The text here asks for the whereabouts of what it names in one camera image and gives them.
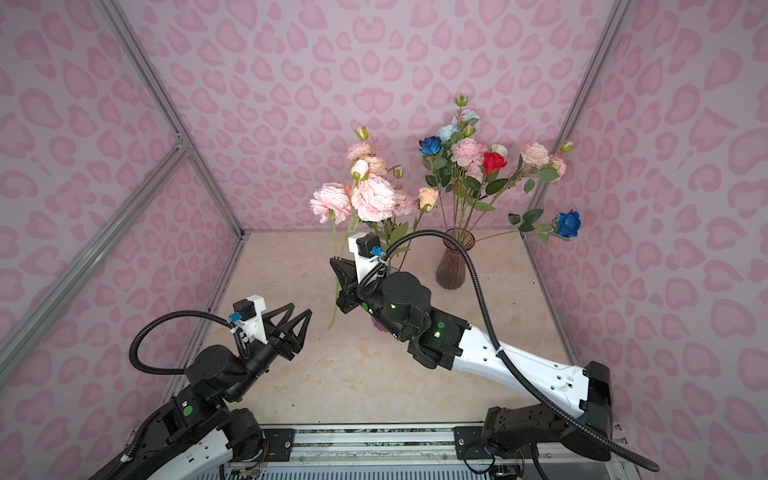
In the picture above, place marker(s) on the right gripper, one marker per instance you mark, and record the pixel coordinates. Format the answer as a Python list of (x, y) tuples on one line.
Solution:
[(351, 291)]

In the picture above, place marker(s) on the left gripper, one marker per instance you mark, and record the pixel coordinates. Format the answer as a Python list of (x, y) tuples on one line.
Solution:
[(271, 339)]

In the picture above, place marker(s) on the blue purple glass vase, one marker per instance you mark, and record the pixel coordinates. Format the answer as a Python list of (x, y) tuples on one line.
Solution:
[(378, 325)]

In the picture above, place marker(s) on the pale pink peony stem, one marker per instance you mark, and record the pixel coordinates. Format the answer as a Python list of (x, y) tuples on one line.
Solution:
[(403, 202)]

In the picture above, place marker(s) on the maroon grey glass vase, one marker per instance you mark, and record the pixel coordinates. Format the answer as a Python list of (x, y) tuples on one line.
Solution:
[(451, 271)]

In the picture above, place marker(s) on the large pink peony stem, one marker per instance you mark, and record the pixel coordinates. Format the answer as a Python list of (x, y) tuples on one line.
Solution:
[(467, 157)]

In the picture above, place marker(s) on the single red rose stem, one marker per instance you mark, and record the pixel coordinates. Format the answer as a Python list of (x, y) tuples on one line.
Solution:
[(494, 162)]

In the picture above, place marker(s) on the light blue rose stem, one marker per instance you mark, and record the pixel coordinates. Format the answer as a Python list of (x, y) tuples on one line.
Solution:
[(464, 121)]

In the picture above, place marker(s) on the white rose stem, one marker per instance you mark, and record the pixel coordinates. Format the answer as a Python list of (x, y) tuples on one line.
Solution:
[(499, 149)]

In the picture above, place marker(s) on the dark blue rose stem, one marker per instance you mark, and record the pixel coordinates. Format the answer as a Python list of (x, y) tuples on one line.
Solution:
[(564, 226)]

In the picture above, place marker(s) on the pink spray rose stem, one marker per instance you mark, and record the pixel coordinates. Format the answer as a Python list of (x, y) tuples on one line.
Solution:
[(363, 150)]

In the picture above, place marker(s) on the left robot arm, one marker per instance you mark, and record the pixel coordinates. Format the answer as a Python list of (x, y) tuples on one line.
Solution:
[(186, 420)]

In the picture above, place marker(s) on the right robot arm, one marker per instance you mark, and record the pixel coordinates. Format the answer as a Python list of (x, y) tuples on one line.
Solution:
[(574, 404)]

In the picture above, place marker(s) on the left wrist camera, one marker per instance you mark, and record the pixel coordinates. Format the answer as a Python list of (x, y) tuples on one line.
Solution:
[(247, 320)]

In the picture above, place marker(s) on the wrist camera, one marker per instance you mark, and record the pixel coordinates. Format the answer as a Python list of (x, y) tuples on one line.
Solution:
[(247, 320), (366, 250)]

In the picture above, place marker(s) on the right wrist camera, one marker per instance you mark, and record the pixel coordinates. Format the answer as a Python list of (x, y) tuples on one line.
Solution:
[(366, 250)]

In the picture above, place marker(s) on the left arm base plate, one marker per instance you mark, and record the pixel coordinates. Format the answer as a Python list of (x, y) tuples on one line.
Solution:
[(277, 444)]

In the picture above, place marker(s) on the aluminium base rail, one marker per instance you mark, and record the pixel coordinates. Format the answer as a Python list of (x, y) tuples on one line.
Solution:
[(390, 451)]

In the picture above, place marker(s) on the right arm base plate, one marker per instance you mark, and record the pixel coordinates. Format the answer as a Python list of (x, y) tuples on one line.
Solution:
[(469, 443)]

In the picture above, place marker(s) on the diagonal aluminium frame bar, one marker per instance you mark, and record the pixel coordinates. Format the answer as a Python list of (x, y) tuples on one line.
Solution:
[(38, 321)]

